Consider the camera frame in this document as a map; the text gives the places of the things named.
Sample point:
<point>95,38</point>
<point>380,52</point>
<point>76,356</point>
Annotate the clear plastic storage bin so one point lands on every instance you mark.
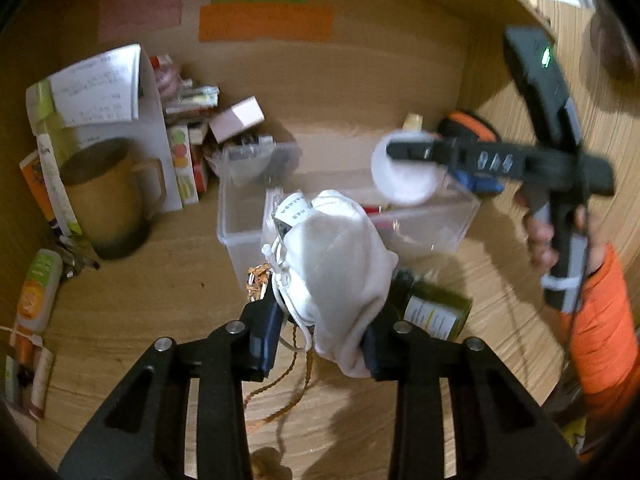
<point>336,179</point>

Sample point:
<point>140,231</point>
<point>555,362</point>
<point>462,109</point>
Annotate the white drawstring cloth bag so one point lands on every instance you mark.
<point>330,272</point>

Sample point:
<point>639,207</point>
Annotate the white round jar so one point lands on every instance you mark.
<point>405,184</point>

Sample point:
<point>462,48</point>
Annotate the white document stand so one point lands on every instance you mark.
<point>110,95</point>

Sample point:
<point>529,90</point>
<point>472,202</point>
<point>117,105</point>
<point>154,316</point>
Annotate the blue patchwork pouch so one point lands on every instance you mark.
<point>481,186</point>

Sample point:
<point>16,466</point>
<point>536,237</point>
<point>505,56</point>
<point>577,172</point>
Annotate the orange green tube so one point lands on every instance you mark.
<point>38,292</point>

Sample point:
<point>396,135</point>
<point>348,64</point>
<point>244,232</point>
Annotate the person right hand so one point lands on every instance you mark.
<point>539,237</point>

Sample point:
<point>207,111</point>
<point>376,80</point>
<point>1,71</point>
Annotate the beige lotion tube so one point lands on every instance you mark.
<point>413,123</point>

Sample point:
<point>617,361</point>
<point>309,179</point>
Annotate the pink sticky note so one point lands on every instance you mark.
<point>120,19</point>

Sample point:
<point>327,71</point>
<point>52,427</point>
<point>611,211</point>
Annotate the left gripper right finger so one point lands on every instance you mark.
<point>500,431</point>

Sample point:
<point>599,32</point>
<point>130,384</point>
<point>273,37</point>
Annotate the dark green spray bottle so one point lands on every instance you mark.
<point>438,311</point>

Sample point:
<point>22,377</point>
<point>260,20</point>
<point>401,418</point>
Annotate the orange sleeve forearm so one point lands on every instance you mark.
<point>604,349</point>

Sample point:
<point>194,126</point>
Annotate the small pink white box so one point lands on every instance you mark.
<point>236,119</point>

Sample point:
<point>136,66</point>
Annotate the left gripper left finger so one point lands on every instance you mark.
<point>139,431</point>

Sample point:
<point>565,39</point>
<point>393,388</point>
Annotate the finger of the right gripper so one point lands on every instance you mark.
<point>437,151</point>

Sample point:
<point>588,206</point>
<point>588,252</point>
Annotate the orange sticky note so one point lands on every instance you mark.
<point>245,21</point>

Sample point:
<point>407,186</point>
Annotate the black orange zipper case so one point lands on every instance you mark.
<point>466,125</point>

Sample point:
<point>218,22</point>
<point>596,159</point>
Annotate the clear plastic bowl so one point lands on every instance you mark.
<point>241,164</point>

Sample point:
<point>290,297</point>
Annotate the stack of books and papers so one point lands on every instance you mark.
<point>187,109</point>

